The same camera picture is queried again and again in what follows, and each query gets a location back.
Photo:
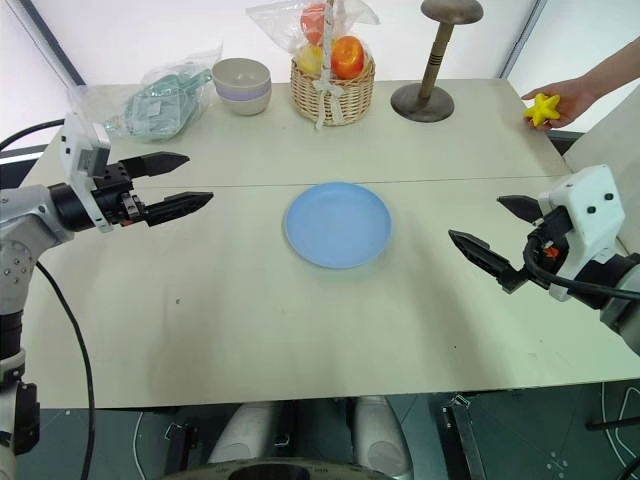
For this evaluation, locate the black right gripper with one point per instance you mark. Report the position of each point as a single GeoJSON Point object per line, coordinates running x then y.
{"type": "Point", "coordinates": [550, 235]}

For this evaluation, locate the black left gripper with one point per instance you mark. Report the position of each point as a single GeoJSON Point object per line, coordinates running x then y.
{"type": "Point", "coordinates": [112, 200]}

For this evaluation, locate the yellow star toy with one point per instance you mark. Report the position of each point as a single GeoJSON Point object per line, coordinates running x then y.
{"type": "Point", "coordinates": [542, 109]}

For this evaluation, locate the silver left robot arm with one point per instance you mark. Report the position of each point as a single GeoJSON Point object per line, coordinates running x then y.
{"type": "Point", "coordinates": [20, 220]}

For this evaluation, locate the person's bare forearm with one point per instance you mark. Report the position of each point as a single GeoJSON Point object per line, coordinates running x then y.
{"type": "Point", "coordinates": [615, 70]}

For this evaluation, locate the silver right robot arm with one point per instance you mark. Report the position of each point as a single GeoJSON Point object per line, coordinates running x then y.
{"type": "Point", "coordinates": [617, 290]}

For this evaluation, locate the blue round plate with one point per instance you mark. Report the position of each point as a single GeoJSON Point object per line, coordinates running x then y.
{"type": "Point", "coordinates": [338, 225]}

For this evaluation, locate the yellow round fruit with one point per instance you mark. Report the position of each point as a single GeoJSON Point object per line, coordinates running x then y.
{"type": "Point", "coordinates": [310, 59]}

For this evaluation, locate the red-orange peach fruit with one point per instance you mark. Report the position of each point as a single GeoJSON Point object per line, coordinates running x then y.
{"type": "Point", "coordinates": [315, 22]}

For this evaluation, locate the orange round fruit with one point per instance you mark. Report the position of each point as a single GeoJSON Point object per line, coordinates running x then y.
{"type": "Point", "coordinates": [348, 56]}

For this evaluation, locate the person's bare hand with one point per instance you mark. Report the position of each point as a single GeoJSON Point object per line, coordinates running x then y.
{"type": "Point", "coordinates": [572, 102]}

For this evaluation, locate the plastic bag with green items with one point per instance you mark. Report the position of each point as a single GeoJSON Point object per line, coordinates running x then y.
{"type": "Point", "coordinates": [160, 100]}

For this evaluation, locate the beige ceramic bowl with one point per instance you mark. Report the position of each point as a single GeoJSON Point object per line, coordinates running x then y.
{"type": "Point", "coordinates": [241, 74]}
{"type": "Point", "coordinates": [246, 106]}

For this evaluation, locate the lilac ceramic bowl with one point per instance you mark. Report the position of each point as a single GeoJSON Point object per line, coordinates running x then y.
{"type": "Point", "coordinates": [242, 94]}

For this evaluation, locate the wooden hat stand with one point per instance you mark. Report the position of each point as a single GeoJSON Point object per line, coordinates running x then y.
{"type": "Point", "coordinates": [432, 65]}

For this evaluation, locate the woven wicker basket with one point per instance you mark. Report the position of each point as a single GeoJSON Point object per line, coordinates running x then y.
{"type": "Point", "coordinates": [332, 97]}

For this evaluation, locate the clear plastic wrap bag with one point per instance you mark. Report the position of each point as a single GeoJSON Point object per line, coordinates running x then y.
{"type": "Point", "coordinates": [280, 25]}

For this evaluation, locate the white lace ribbon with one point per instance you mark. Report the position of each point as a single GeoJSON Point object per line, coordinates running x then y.
{"type": "Point", "coordinates": [327, 65]}

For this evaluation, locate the black table leg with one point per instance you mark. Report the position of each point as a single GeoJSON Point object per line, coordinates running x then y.
{"type": "Point", "coordinates": [462, 440]}
{"type": "Point", "coordinates": [179, 447]}

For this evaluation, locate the silver rounded robot leg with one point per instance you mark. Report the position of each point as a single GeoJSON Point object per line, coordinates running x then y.
{"type": "Point", "coordinates": [380, 435]}
{"type": "Point", "coordinates": [245, 432]}

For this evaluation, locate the dark rounded robot torso rim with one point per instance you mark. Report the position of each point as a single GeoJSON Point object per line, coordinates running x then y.
{"type": "Point", "coordinates": [280, 470]}

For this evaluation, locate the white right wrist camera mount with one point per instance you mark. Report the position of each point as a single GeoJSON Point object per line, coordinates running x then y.
{"type": "Point", "coordinates": [590, 210]}

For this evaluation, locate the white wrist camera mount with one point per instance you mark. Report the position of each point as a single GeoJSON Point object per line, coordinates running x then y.
{"type": "Point", "coordinates": [75, 150]}
{"type": "Point", "coordinates": [590, 210]}

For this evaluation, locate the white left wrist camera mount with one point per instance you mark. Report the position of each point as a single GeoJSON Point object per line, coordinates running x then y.
{"type": "Point", "coordinates": [75, 150]}

